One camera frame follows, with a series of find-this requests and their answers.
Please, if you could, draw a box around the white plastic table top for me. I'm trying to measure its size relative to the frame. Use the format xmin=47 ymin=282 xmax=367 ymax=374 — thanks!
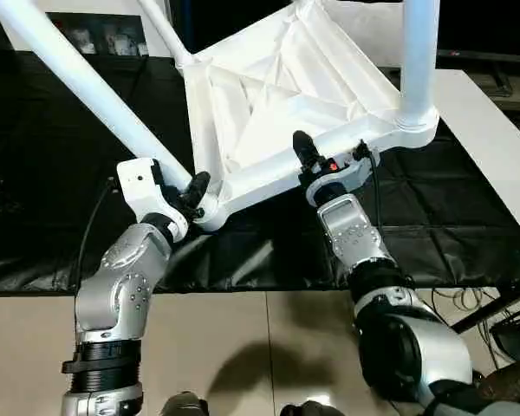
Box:
xmin=175 ymin=0 xmax=439 ymax=233

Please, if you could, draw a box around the white plastic table leg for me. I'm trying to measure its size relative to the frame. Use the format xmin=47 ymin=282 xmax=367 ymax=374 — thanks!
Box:
xmin=136 ymin=0 xmax=197 ymax=66
xmin=396 ymin=0 xmax=442 ymax=129
xmin=0 ymin=0 xmax=192 ymax=187

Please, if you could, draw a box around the black work mat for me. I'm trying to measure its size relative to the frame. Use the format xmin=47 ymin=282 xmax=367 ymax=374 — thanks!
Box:
xmin=0 ymin=47 xmax=520 ymax=296

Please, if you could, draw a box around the black box with gold label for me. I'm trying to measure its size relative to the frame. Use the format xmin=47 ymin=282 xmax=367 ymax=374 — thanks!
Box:
xmin=171 ymin=0 xmax=296 ymax=55

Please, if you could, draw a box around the white flat board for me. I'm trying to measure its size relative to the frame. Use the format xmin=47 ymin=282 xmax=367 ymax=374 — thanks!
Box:
xmin=432 ymin=68 xmax=520 ymax=249

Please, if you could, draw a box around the white glass-door cabinet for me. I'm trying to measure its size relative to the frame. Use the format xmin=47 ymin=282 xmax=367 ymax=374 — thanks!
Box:
xmin=0 ymin=0 xmax=177 ymax=57

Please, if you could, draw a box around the black bar with red mark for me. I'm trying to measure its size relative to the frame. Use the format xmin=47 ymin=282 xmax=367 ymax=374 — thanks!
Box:
xmin=436 ymin=49 xmax=520 ymax=64

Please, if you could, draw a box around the black stand leg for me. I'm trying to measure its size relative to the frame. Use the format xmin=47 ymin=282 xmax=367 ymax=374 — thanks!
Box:
xmin=452 ymin=293 xmax=520 ymax=335

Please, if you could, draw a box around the dark right robot foot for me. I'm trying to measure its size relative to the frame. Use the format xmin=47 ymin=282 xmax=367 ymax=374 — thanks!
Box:
xmin=281 ymin=400 xmax=335 ymax=416

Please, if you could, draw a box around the black power adapter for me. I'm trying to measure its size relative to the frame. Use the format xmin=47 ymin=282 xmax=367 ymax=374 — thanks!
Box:
xmin=491 ymin=319 xmax=520 ymax=361

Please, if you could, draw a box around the brown wicker basket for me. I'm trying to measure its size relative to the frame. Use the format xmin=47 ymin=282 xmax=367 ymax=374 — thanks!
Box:
xmin=475 ymin=358 xmax=520 ymax=405

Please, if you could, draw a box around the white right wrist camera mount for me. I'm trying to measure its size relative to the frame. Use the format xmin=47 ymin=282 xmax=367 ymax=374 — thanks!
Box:
xmin=304 ymin=149 xmax=374 ymax=205

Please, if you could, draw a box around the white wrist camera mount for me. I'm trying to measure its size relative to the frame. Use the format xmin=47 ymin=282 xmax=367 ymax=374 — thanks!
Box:
xmin=304 ymin=149 xmax=374 ymax=205
xmin=115 ymin=157 xmax=191 ymax=243

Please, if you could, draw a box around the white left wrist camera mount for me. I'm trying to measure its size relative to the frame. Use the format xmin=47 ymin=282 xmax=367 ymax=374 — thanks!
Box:
xmin=115 ymin=157 xmax=191 ymax=243

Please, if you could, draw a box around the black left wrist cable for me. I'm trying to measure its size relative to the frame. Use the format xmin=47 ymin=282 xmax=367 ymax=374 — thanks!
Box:
xmin=75 ymin=176 xmax=117 ymax=298

